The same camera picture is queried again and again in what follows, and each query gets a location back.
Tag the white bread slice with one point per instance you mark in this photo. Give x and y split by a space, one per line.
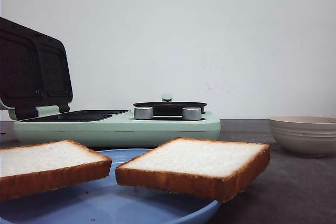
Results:
32 169
217 170

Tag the breakfast maker hinged lid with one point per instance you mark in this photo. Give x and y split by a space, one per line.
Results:
34 72

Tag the mint green breakfast maker base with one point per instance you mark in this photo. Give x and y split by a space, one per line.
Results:
115 128

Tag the black round frying pan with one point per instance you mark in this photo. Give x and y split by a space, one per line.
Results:
168 107

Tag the left silver control knob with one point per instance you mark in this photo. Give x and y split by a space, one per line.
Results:
143 113

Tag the silver control knob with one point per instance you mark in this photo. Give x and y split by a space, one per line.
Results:
143 113
191 114

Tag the right silver control knob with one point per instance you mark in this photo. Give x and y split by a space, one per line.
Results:
191 114

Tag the blue round plate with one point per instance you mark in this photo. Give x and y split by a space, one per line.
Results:
104 201

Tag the beige ribbed bowl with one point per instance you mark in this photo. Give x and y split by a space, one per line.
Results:
304 135

